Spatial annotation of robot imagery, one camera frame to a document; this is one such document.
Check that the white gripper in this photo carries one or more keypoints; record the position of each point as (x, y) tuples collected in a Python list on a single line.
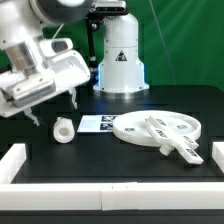
[(19, 93)]

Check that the white round table top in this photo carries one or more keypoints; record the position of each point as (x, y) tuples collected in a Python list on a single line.
[(133, 127)]

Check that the white cross-shaped table base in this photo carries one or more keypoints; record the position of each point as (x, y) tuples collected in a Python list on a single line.
[(173, 138)]

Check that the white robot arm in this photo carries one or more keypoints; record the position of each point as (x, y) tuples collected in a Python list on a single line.
[(103, 32)]

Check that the white marker sheet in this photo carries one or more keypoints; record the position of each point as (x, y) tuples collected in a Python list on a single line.
[(96, 123)]

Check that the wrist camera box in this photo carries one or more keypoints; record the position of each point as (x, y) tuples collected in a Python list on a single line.
[(52, 47)]

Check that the white U-shaped border frame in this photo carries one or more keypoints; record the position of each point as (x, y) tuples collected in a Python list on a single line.
[(101, 196)]

